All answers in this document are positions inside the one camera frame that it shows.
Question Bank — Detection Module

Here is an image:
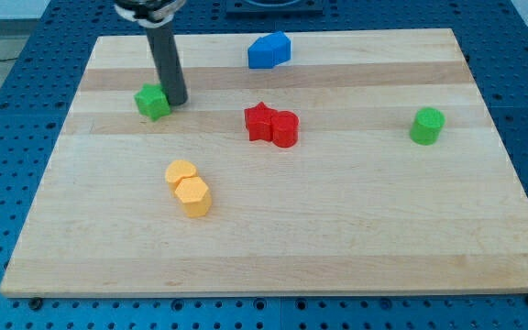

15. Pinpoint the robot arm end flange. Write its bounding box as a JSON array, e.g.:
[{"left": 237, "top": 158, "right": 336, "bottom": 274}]
[{"left": 114, "top": 0, "right": 187, "bottom": 28}]

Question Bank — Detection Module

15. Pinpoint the red star block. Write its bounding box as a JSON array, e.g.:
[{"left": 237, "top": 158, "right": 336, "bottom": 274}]
[{"left": 244, "top": 102, "right": 278, "bottom": 142}]

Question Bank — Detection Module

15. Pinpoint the green star block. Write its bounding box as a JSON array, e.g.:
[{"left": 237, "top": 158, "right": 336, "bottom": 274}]
[{"left": 134, "top": 83, "right": 171, "bottom": 122}]

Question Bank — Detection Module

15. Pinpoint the red cylinder block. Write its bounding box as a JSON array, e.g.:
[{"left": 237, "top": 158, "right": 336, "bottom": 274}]
[{"left": 271, "top": 111, "right": 299, "bottom": 148}]

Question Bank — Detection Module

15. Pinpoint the yellow hexagon block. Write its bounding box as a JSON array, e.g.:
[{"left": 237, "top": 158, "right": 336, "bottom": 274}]
[{"left": 175, "top": 177, "right": 212, "bottom": 218}]

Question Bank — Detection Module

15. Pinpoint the yellow heart block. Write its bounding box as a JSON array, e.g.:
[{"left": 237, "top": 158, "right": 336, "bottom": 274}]
[{"left": 164, "top": 159, "right": 198, "bottom": 193}]

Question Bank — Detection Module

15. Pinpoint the wooden board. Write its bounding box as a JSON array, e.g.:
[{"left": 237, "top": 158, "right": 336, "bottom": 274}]
[{"left": 0, "top": 28, "right": 528, "bottom": 298}]

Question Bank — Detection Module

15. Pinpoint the blue pentagon block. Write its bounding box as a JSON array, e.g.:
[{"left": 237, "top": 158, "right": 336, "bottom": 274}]
[{"left": 247, "top": 38, "right": 275, "bottom": 69}]

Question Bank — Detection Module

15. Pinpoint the blue cube block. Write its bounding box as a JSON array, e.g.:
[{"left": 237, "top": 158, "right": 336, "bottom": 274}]
[{"left": 266, "top": 31, "right": 292, "bottom": 65}]

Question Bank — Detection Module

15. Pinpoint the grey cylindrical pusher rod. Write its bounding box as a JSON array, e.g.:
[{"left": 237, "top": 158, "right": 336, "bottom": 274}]
[{"left": 146, "top": 21, "right": 188, "bottom": 106}]

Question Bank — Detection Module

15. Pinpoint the green cylinder block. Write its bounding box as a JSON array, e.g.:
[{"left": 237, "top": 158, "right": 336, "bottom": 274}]
[{"left": 410, "top": 107, "right": 446, "bottom": 146}]

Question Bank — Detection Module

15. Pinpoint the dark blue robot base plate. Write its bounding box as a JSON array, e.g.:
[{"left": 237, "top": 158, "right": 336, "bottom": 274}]
[{"left": 224, "top": 0, "right": 325, "bottom": 16}]

